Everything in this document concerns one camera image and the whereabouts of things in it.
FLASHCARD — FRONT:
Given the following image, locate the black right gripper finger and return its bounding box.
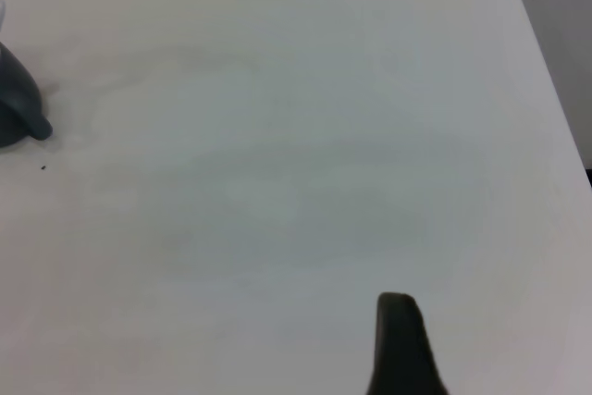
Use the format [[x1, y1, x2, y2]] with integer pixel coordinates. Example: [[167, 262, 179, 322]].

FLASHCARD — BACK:
[[365, 291, 450, 395]]

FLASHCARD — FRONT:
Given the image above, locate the dark grey ceramic cup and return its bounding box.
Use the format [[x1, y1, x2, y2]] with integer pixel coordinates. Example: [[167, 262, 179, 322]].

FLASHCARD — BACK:
[[0, 0, 54, 149]]

